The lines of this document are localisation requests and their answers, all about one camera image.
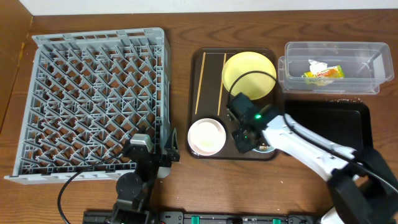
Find light blue bowl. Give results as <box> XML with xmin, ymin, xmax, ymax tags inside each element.
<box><xmin>253</xmin><ymin>144</ymin><xmax>275</xmax><ymax>154</ymax></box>

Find white tissue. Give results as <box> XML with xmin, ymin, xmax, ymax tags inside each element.
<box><xmin>308</xmin><ymin>60</ymin><xmax>328</xmax><ymax>74</ymax></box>

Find green orange snack wrapper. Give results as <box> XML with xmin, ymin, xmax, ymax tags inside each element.
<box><xmin>302</xmin><ymin>65</ymin><xmax>345</xmax><ymax>86</ymax></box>

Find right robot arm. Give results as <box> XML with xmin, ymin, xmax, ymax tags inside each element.
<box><xmin>227</xmin><ymin>93</ymin><xmax>397</xmax><ymax>224</ymax></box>

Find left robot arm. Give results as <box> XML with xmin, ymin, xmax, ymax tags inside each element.
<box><xmin>110</xmin><ymin>129</ymin><xmax>180</xmax><ymax>223</ymax></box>

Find grey dishwasher rack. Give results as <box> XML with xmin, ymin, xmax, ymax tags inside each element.
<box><xmin>8</xmin><ymin>27</ymin><xmax>171</xmax><ymax>185</ymax></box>

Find black waste tray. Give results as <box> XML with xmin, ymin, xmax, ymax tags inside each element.
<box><xmin>285</xmin><ymin>100</ymin><xmax>374</xmax><ymax>152</ymax></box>

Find yellow plate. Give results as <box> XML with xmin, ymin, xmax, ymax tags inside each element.
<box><xmin>222</xmin><ymin>52</ymin><xmax>277</xmax><ymax>100</ymax></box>

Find white pink bowl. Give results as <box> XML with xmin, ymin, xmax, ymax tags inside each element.
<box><xmin>187</xmin><ymin>118</ymin><xmax>226</xmax><ymax>156</ymax></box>

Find dark brown serving tray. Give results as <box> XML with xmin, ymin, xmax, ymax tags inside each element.
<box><xmin>187</xmin><ymin>48</ymin><xmax>279</xmax><ymax>161</ymax></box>

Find right wooden chopstick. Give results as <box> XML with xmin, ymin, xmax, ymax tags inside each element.
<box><xmin>217</xmin><ymin>53</ymin><xmax>227</xmax><ymax>116</ymax></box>

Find wooden chopstick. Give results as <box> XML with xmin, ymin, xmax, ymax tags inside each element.
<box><xmin>217</xmin><ymin>53</ymin><xmax>227</xmax><ymax>116</ymax></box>
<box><xmin>195</xmin><ymin>52</ymin><xmax>206</xmax><ymax>114</ymax></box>

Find left wooden chopstick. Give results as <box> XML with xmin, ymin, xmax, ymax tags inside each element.
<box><xmin>195</xmin><ymin>52</ymin><xmax>206</xmax><ymax>114</ymax></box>

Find clear plastic bin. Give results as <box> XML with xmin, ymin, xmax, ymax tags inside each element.
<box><xmin>278</xmin><ymin>42</ymin><xmax>394</xmax><ymax>95</ymax></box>

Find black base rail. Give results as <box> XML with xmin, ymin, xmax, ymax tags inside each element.
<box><xmin>82</xmin><ymin>212</ymin><xmax>319</xmax><ymax>224</ymax></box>

